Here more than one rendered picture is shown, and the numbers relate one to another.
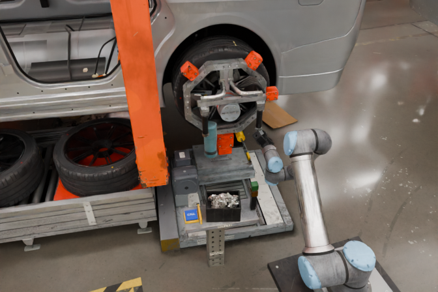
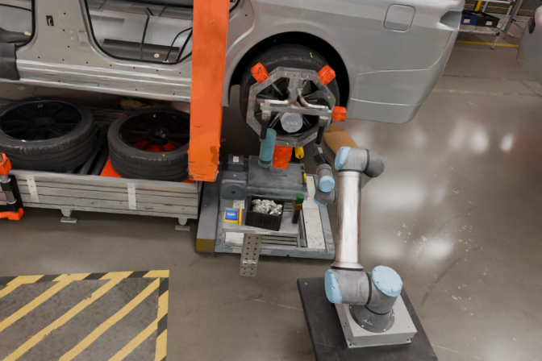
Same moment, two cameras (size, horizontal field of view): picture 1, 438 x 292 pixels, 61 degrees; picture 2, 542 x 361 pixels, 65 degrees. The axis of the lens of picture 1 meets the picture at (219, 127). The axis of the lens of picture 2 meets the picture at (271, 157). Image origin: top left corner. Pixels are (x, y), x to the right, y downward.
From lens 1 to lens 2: 35 cm
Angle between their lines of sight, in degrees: 3
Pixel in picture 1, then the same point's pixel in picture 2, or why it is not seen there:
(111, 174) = (161, 161)
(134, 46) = (208, 33)
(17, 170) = (70, 139)
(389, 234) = (434, 284)
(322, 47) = (402, 76)
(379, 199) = (433, 249)
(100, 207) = (143, 192)
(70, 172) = (121, 151)
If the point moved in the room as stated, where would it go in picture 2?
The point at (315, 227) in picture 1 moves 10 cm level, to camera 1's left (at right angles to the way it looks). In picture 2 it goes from (348, 243) to (327, 239)
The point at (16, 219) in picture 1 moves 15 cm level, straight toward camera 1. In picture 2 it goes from (60, 185) to (64, 201)
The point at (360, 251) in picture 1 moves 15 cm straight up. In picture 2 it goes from (388, 276) to (398, 255)
